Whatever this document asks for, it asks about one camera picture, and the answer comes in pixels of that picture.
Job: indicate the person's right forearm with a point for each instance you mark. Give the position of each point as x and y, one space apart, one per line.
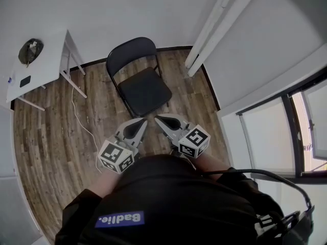
213 166

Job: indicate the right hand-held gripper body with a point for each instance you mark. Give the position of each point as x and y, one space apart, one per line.
194 142

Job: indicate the person's left forearm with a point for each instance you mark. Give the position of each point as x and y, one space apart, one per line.
103 185

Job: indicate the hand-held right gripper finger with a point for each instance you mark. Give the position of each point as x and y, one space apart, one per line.
184 120
167 131

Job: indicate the small blue object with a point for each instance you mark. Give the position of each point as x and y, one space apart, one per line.
10 80

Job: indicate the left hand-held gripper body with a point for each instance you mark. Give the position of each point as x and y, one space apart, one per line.
116 156

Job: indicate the person's black shirt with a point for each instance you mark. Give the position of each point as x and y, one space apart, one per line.
173 195

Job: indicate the black folding chair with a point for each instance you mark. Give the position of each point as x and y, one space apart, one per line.
144 88

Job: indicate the white roller blind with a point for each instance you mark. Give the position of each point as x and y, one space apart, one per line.
319 116
268 134

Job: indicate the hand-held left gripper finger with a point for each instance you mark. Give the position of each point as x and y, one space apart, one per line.
139 138
121 131

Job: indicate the white table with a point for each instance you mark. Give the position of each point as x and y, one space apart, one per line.
48 65

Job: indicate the black window frame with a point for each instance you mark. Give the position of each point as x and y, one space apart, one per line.
293 126

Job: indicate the black flat pad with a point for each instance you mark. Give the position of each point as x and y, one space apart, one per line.
25 81

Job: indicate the dark green cap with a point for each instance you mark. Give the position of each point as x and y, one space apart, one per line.
30 52

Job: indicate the white insulated pipe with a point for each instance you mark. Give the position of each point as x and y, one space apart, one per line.
209 27
222 32

